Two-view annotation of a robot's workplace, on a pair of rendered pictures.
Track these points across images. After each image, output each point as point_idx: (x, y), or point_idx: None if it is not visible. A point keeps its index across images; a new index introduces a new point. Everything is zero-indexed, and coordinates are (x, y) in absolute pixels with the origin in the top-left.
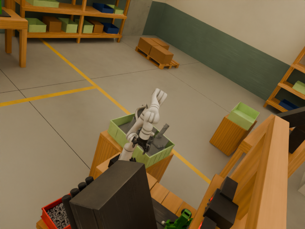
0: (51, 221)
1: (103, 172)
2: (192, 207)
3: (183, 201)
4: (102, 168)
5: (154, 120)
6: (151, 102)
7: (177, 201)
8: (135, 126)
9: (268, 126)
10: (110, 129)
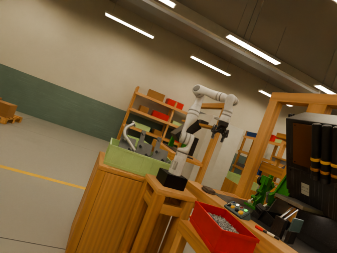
0: (243, 235)
1: (309, 120)
2: (227, 192)
3: (221, 191)
4: (163, 188)
5: (237, 100)
6: (214, 92)
7: (220, 192)
8: (188, 124)
9: (276, 98)
10: (110, 157)
